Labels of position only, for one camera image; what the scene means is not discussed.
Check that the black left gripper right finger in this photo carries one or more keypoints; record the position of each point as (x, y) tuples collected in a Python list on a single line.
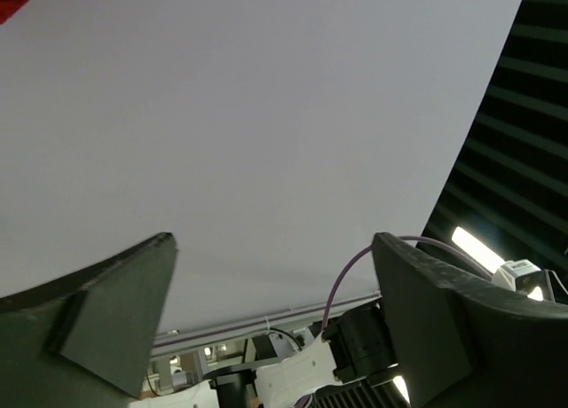
[(461, 341)]

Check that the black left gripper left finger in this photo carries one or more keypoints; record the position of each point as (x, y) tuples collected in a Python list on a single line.
[(85, 339)]

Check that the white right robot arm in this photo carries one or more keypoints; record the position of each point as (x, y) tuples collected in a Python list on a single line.
[(334, 362)]

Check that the bright ceiling light strip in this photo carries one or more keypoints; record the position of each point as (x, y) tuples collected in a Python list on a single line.
[(477, 250)]

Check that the black slatted ceiling panel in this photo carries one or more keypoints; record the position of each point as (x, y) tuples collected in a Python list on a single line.
[(508, 186)]

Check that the white overhead camera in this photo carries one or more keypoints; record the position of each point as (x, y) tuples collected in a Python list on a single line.
[(518, 276)]

